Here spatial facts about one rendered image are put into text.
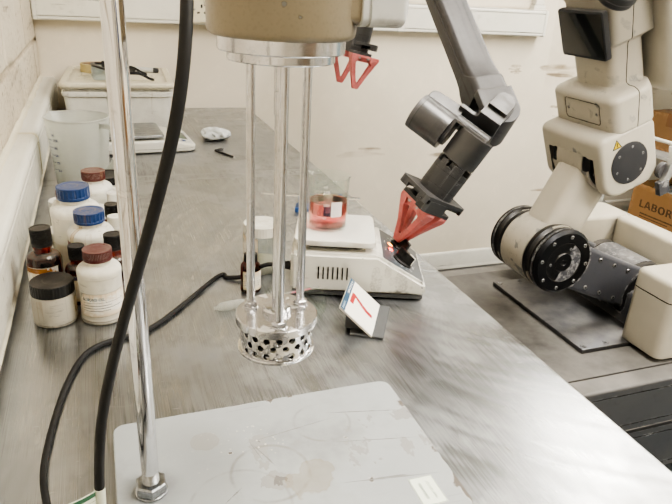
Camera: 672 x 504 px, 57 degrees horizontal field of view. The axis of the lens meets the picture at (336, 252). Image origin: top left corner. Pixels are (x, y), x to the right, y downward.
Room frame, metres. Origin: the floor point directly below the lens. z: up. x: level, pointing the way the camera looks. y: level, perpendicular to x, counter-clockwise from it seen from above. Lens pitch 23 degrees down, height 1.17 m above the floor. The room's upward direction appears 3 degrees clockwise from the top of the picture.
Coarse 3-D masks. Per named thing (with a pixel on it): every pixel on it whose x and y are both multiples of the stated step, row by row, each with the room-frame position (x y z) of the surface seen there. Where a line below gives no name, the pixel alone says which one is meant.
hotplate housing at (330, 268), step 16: (320, 256) 0.82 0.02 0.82; (336, 256) 0.82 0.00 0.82; (352, 256) 0.83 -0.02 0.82; (368, 256) 0.83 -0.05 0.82; (320, 272) 0.82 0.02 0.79; (336, 272) 0.82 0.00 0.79; (352, 272) 0.82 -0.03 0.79; (368, 272) 0.82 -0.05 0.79; (384, 272) 0.82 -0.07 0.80; (400, 272) 0.83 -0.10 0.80; (320, 288) 0.82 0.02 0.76; (336, 288) 0.82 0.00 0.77; (368, 288) 0.82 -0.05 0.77; (384, 288) 0.82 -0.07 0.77; (400, 288) 0.82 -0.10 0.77; (416, 288) 0.82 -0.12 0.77
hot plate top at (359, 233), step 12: (348, 216) 0.94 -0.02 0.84; (360, 216) 0.94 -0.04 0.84; (348, 228) 0.88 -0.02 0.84; (360, 228) 0.88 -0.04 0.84; (372, 228) 0.89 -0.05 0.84; (312, 240) 0.83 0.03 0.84; (324, 240) 0.83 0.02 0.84; (336, 240) 0.83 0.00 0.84; (348, 240) 0.83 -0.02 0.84; (360, 240) 0.84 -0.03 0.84; (372, 240) 0.84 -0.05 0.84
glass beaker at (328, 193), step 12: (312, 180) 0.87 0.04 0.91; (324, 180) 0.92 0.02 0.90; (336, 180) 0.92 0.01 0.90; (348, 180) 0.88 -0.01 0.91; (312, 192) 0.87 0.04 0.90; (324, 192) 0.86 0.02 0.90; (336, 192) 0.86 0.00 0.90; (348, 192) 0.88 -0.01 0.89; (312, 204) 0.87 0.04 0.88; (324, 204) 0.86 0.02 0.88; (336, 204) 0.86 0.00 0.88; (312, 216) 0.87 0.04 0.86; (324, 216) 0.86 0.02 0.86; (336, 216) 0.86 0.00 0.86; (312, 228) 0.87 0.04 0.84; (324, 228) 0.86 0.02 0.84; (336, 228) 0.86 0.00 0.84
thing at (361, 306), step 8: (360, 288) 0.80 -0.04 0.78; (352, 296) 0.76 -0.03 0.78; (360, 296) 0.78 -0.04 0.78; (368, 296) 0.80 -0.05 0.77; (352, 304) 0.74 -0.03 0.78; (360, 304) 0.76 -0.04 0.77; (368, 304) 0.78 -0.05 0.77; (352, 312) 0.73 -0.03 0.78; (360, 312) 0.74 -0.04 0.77; (368, 312) 0.76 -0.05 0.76; (360, 320) 0.72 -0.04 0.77; (368, 320) 0.74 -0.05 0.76; (368, 328) 0.72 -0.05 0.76
